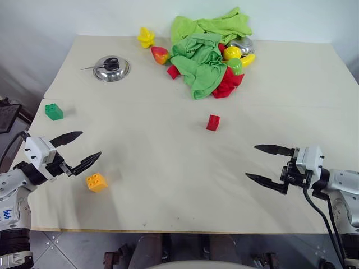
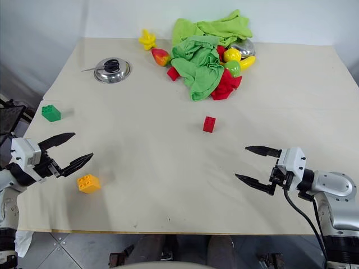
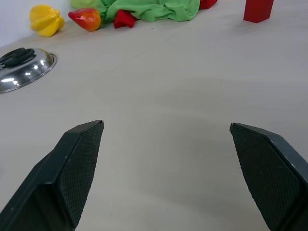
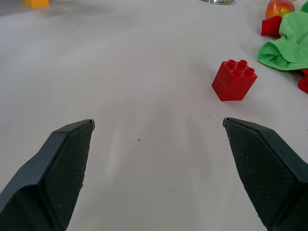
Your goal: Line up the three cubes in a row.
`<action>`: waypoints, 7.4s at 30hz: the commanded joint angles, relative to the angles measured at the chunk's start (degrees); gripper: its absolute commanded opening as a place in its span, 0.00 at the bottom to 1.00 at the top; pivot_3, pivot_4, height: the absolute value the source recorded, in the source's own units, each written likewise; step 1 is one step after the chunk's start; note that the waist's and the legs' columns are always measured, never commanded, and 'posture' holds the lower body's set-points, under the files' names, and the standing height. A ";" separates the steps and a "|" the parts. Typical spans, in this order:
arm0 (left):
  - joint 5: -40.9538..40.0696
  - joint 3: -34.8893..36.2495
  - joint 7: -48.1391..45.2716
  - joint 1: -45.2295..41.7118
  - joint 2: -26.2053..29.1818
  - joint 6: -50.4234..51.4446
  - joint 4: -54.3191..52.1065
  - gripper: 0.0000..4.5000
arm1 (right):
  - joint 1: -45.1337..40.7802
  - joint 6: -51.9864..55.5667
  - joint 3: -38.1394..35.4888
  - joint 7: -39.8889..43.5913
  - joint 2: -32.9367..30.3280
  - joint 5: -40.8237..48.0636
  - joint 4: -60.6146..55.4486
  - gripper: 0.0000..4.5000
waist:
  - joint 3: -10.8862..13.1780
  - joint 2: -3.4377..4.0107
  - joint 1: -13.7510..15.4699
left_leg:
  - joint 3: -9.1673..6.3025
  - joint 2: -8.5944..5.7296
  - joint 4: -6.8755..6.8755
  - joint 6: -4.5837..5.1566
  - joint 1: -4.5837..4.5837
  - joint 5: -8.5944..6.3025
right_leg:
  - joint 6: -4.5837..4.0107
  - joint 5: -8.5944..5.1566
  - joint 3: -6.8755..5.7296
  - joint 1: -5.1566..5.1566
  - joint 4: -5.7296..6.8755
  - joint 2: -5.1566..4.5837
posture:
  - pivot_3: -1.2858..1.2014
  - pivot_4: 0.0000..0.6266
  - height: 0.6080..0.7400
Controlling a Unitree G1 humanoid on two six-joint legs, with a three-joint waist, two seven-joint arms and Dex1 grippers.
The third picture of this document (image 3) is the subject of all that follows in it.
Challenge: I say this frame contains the black scissors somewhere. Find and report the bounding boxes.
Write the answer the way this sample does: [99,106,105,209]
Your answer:
[0,48,36,70]

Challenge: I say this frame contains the red cloth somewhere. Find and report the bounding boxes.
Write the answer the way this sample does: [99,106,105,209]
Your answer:
[198,0,218,10]
[113,9,139,29]

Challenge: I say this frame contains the light green toy fruit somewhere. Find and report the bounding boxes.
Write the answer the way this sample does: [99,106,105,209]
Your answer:
[70,0,97,10]

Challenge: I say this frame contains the steel bowl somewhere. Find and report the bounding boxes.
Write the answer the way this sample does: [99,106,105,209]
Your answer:
[0,47,58,94]

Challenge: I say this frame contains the red block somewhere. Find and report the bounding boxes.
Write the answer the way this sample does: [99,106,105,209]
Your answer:
[243,0,275,24]

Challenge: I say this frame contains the yellow toy star fruit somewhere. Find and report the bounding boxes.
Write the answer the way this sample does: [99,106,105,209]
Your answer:
[29,5,65,37]

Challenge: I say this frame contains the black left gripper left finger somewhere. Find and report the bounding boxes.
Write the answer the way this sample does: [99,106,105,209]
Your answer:
[0,119,104,231]

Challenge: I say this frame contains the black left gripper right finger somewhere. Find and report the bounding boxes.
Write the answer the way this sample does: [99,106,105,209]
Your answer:
[229,122,308,231]

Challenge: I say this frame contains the green cloth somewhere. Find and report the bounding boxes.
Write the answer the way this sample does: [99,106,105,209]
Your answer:
[95,0,201,24]

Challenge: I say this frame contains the red orange toy mango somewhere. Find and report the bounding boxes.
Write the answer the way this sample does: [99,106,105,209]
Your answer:
[68,8,102,32]

